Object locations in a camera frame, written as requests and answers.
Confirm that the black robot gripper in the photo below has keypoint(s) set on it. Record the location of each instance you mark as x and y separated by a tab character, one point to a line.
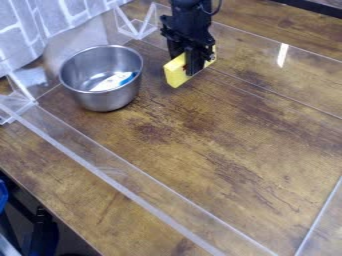
185	28

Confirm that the yellow butter block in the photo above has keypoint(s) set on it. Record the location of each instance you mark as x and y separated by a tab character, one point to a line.
176	71

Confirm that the white blue tube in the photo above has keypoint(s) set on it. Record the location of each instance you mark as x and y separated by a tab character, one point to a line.
114	81

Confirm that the stainless steel bowl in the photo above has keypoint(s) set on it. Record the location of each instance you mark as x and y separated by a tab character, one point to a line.
102	76

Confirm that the grey brick pattern cloth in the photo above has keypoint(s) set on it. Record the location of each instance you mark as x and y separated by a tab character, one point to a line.
30	22

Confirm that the blue object under table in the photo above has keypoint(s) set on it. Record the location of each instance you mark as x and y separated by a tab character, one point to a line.
4	195

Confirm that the black table leg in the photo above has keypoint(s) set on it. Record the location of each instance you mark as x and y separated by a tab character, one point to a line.
45	238

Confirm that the clear acrylic barrier frame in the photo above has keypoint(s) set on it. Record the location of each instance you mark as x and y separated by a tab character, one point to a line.
220	168

